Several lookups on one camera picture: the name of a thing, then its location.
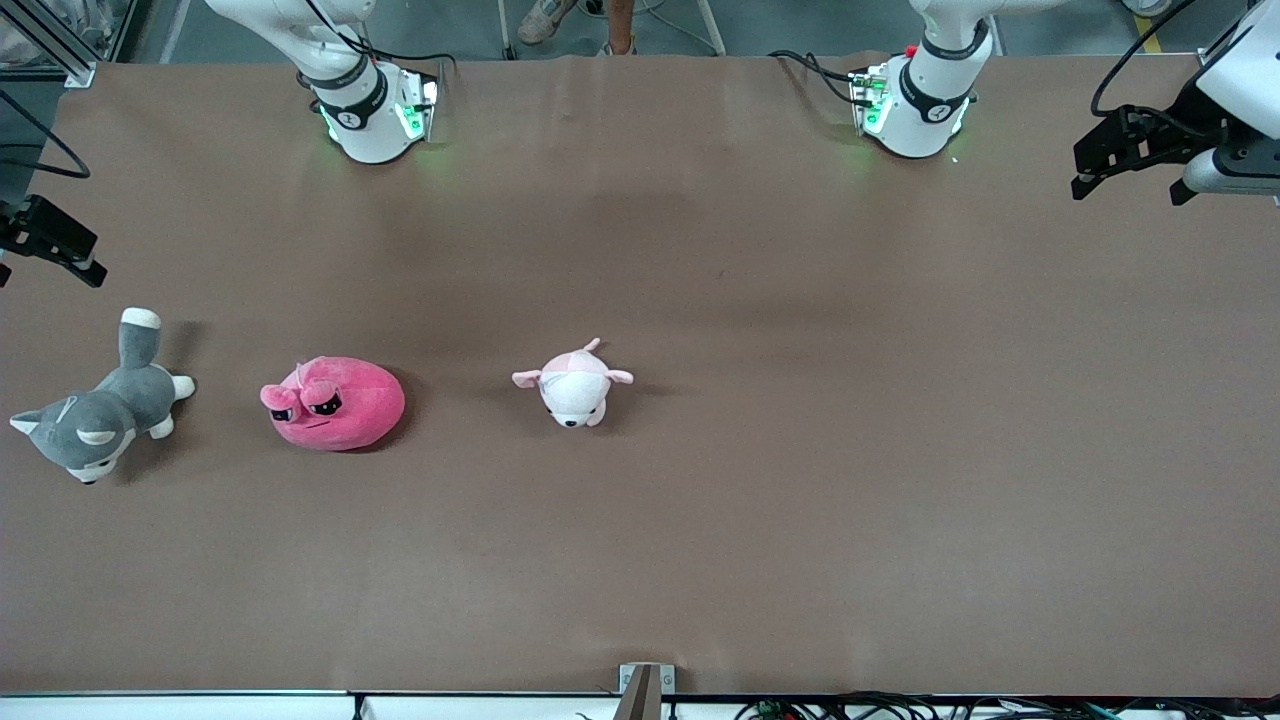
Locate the hot pink angry-eyed plush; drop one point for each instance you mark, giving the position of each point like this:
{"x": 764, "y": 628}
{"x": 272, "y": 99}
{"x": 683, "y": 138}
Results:
{"x": 360, "y": 410}

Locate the white round caster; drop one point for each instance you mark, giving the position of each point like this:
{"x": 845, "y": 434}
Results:
{"x": 1147, "y": 6}

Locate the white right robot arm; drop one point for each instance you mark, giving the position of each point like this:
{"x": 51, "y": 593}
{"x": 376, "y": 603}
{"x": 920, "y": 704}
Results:
{"x": 365, "y": 120}

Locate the person foot in shoe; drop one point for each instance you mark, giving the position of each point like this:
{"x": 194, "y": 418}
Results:
{"x": 618, "y": 25}
{"x": 548, "y": 18}

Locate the grey stand leg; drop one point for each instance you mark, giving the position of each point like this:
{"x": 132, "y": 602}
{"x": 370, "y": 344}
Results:
{"x": 506, "y": 30}

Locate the grey husky plush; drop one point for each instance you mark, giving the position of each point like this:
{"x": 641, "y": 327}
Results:
{"x": 110, "y": 410}

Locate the aluminium frame profile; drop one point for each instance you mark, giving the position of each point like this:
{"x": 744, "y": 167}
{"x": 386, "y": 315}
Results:
{"x": 60, "y": 60}

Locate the brown table cover sheet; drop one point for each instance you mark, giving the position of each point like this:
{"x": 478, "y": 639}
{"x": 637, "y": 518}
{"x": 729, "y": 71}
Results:
{"x": 700, "y": 550}

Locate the white stand leg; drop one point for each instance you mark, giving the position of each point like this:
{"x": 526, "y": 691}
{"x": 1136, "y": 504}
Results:
{"x": 712, "y": 28}

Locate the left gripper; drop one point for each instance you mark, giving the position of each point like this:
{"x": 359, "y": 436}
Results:
{"x": 1186, "y": 130}

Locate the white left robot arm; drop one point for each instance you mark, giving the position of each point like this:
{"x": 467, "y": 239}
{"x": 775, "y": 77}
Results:
{"x": 930, "y": 100}

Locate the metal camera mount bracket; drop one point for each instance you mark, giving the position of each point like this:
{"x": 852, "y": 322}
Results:
{"x": 640, "y": 695}

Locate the pale pink puppy plush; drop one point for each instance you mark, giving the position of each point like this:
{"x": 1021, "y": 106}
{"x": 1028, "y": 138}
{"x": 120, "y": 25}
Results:
{"x": 575, "y": 390}

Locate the white table edge rail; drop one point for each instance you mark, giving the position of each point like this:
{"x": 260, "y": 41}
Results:
{"x": 200, "y": 708}

